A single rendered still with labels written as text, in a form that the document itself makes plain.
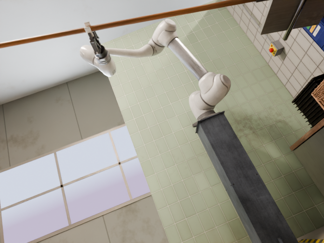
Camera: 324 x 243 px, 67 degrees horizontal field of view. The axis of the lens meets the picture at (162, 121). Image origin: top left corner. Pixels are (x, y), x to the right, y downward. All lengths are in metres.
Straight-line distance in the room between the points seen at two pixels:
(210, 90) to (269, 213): 0.88
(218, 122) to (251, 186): 0.49
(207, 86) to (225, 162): 0.55
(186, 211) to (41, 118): 3.31
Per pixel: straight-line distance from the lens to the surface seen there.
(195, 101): 1.92
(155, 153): 2.31
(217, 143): 1.76
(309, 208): 2.39
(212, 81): 1.81
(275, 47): 2.52
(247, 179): 1.74
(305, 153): 1.80
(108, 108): 4.41
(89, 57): 1.75
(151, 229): 3.75
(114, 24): 1.45
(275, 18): 1.69
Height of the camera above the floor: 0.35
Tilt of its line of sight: 25 degrees up
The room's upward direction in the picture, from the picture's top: 24 degrees counter-clockwise
